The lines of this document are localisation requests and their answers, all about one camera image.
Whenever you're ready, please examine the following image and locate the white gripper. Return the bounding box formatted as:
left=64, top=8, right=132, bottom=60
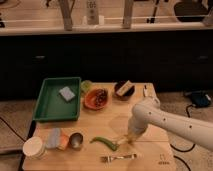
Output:
left=116, top=116, right=148, bottom=145

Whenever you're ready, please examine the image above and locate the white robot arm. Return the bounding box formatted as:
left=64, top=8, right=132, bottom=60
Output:
left=117, top=96, right=213, bottom=151

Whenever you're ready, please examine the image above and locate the small metal cup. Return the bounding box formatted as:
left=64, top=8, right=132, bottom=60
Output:
left=69, top=133, right=83, bottom=149

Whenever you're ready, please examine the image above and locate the white paper cup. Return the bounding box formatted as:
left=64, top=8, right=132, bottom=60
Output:
left=22, top=136, right=45, bottom=158

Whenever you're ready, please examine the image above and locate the green chili pepper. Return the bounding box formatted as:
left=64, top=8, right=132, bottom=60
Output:
left=90, top=137, right=119, bottom=151

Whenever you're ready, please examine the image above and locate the metal fork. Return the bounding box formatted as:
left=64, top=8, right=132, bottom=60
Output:
left=100, top=154, right=137, bottom=163

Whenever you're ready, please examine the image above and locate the wooden block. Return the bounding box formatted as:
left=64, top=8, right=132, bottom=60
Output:
left=117, top=81, right=134, bottom=96

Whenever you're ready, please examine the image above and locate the orange bowl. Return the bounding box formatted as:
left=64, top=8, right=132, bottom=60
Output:
left=84, top=89, right=108, bottom=110

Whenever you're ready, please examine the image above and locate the dark brown bowl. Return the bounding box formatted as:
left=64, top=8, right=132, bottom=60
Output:
left=114, top=80, right=135, bottom=98

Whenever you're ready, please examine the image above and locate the green apple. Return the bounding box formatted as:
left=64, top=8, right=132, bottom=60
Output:
left=81, top=80, right=92, bottom=94

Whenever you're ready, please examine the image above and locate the blue grey sponge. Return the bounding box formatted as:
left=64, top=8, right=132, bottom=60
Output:
left=59, top=87, right=75, bottom=101

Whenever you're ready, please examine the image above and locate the blue grey cloth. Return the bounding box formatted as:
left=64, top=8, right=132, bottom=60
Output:
left=46, top=128, right=61, bottom=149

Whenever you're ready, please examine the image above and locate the green plastic tray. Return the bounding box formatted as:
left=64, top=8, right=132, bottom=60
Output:
left=33, top=77, right=81, bottom=122

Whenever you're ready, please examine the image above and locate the blue device on floor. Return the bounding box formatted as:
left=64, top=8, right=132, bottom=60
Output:
left=190, top=92, right=211, bottom=108

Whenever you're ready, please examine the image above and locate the white handled knife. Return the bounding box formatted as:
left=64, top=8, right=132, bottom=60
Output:
left=143, top=85, right=148, bottom=97

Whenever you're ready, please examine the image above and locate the black cable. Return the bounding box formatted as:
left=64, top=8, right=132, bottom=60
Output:
left=169, top=103, right=198, bottom=171

